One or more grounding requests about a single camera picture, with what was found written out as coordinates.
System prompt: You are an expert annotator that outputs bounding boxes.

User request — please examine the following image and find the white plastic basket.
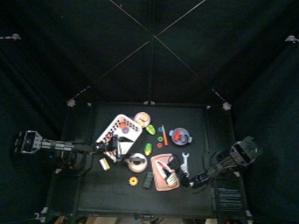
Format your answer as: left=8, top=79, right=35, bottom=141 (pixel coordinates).
left=96, top=114, right=144, bottom=147

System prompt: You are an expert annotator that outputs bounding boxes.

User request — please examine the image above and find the white toy utensil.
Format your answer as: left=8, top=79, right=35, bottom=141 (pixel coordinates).
left=155, top=161, right=179, bottom=186

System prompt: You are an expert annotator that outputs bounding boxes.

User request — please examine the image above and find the red toy piece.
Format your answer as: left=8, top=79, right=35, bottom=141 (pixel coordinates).
left=172, top=129, right=183, bottom=142

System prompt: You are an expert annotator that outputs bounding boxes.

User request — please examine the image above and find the green yellow toy corn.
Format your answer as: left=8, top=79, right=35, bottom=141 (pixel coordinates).
left=143, top=142, right=155, bottom=157
left=144, top=123, right=158, bottom=136

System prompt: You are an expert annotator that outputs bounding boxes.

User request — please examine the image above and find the yellow toy gear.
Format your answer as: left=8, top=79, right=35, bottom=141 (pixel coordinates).
left=127, top=176, right=140, bottom=187

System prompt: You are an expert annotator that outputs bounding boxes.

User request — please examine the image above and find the dark green block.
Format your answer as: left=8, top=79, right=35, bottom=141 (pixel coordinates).
left=142, top=171, right=155, bottom=189

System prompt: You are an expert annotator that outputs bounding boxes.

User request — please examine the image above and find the beige toy kettle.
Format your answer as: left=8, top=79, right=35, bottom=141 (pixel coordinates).
left=126, top=152, right=150, bottom=174

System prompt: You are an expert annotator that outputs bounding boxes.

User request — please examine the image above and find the pink round plate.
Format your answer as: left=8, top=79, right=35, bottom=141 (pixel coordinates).
left=134, top=111, right=152, bottom=129

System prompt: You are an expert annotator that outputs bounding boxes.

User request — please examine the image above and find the pink cutting board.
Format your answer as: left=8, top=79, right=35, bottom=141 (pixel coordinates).
left=150, top=152, right=182, bottom=193

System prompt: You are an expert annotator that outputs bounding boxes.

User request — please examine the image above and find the orange toy screwdriver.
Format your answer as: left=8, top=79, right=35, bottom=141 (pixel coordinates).
left=160, top=124, right=170, bottom=147

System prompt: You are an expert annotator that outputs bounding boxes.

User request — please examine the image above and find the yellow white block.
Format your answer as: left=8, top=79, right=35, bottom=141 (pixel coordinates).
left=98, top=157, right=112, bottom=172

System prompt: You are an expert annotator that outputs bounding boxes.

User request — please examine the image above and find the blue toy pot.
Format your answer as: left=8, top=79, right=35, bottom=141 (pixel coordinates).
left=168, top=127, right=194, bottom=146

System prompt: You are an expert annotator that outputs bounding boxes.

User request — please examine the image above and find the light blue toy wrench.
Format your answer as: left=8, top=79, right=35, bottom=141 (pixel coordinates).
left=180, top=151, right=192, bottom=177

